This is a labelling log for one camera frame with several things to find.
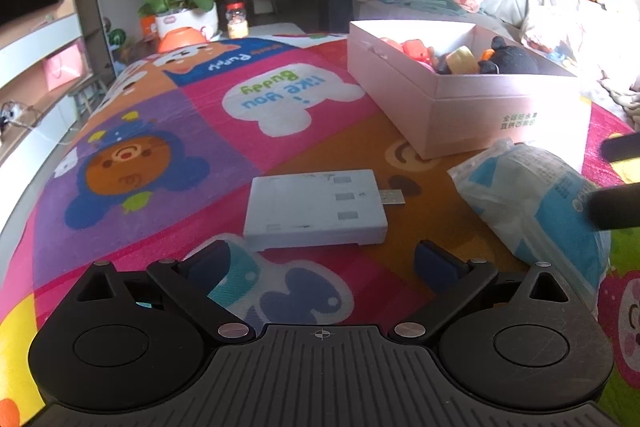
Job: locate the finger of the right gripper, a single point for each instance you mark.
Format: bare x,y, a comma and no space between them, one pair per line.
621,148
615,208

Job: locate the red lid snack jar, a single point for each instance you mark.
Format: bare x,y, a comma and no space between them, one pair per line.
237,24

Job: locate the pink paper bag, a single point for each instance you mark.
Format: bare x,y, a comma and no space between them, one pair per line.
65,66

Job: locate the yellow toy block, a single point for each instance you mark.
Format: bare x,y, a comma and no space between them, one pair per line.
462,61

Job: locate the orange round toy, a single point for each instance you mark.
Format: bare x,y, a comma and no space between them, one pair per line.
180,38

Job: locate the white TV cabinet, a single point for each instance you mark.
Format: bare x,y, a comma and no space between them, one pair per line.
25,44

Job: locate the colourful cartoon play mat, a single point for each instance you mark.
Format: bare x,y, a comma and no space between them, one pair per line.
167,161

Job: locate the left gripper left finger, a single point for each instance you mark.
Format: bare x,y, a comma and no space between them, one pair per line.
187,285

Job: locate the grey sofa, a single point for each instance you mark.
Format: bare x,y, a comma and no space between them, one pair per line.
591,42

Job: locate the black plush bird toy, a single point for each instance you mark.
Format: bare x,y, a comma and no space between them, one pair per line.
501,59

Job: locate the pink cardboard box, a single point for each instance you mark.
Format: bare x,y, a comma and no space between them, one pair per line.
441,115

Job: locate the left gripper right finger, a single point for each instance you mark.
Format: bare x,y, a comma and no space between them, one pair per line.
460,288

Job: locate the red plastic toy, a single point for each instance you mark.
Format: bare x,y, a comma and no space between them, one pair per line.
414,49

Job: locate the white device box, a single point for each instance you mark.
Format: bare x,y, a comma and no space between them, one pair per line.
317,209

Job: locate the blue white mask packet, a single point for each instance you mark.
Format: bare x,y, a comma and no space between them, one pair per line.
537,206

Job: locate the white teal patterned pouch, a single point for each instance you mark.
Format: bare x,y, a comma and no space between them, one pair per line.
260,291

